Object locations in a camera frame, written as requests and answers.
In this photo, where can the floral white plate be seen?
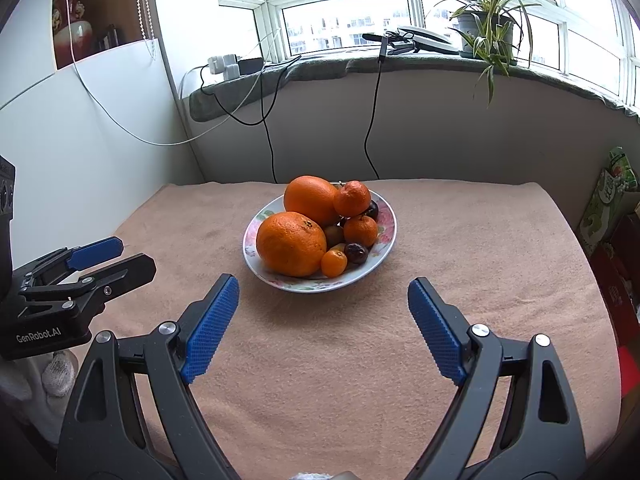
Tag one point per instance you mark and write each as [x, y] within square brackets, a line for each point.
[300, 284]

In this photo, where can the large smooth orange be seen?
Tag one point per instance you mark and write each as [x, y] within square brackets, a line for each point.
[310, 197]

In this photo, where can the red cardboard box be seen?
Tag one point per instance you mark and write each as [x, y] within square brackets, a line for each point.
[612, 290]

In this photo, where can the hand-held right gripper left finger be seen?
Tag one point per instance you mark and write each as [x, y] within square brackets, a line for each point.
[210, 330]

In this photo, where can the person's left hand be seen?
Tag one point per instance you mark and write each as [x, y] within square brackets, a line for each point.
[57, 372]

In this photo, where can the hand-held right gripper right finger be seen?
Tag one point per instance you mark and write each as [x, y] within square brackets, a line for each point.
[437, 330]

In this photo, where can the white charger plug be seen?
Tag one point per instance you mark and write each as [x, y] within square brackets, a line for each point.
[216, 64]
[231, 68]

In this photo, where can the medium mandarin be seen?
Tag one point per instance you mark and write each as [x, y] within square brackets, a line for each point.
[352, 200]

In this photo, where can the black power adapter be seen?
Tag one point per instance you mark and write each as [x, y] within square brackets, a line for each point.
[250, 65]

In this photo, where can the small mandarin with stem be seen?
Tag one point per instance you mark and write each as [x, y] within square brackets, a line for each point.
[361, 231]

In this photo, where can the large bumpy orange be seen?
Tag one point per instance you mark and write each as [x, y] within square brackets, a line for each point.
[290, 245]

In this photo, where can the red paper sheet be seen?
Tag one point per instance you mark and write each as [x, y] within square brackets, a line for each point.
[631, 370]

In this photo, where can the potted spider plant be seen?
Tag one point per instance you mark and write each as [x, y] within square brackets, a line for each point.
[467, 25]

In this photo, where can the dark purple plum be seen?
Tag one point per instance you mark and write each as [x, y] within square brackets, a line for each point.
[373, 209]
[356, 254]

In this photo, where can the green printed bag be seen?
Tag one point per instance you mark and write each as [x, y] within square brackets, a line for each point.
[605, 200]

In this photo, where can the kumquat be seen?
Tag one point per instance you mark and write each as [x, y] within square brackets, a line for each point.
[334, 264]

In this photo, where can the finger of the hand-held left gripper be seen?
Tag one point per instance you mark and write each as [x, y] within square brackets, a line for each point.
[125, 270]
[95, 252]

